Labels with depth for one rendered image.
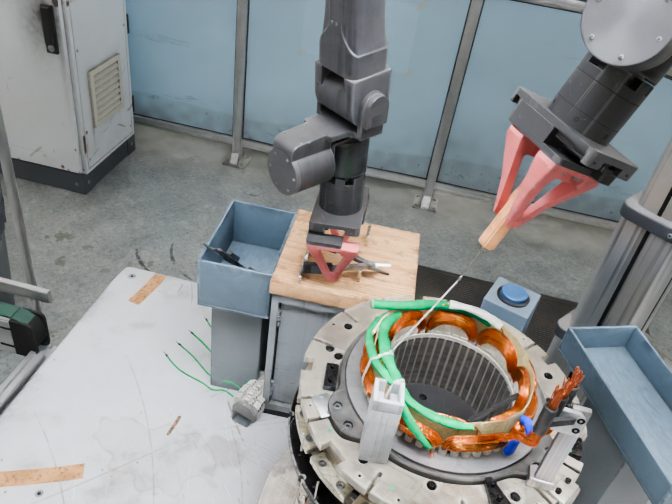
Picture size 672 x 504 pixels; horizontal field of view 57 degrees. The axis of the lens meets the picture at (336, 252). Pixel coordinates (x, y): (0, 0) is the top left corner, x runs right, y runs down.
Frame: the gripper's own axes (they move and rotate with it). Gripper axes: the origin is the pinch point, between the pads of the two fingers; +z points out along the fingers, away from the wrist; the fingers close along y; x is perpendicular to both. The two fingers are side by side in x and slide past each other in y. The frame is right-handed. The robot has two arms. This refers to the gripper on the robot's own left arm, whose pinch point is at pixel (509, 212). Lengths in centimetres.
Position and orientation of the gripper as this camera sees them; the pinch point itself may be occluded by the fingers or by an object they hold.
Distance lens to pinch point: 56.9
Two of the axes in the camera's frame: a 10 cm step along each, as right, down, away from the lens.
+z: -4.7, 7.5, 4.7
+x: 8.0, 1.4, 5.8
